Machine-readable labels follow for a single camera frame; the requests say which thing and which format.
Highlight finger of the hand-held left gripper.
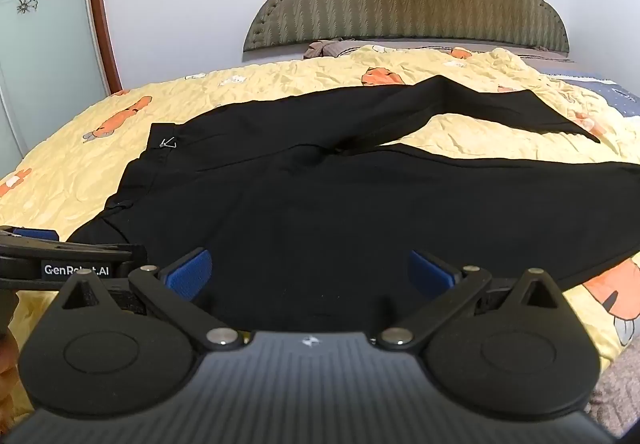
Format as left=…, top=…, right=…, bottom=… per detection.
left=0, top=225, right=61, bottom=243

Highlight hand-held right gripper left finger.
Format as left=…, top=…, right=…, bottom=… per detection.
left=57, top=248, right=247, bottom=351

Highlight frosted glass door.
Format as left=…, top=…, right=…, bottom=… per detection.
left=0, top=0, right=108, bottom=162

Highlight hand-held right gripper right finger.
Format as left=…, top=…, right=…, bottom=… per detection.
left=377, top=250, right=568, bottom=351

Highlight blue-grey bedsheet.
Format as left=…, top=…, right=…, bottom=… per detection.
left=520, top=48, right=640, bottom=117

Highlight black pants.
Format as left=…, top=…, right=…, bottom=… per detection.
left=67, top=75, right=640, bottom=332

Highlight yellow carrot print blanket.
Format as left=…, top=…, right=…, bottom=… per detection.
left=0, top=44, right=640, bottom=420

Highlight brown wooden door frame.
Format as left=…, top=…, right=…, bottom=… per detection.
left=84, top=0, right=123, bottom=94

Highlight person's left hand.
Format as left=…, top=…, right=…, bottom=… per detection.
left=0, top=331, right=22, bottom=425

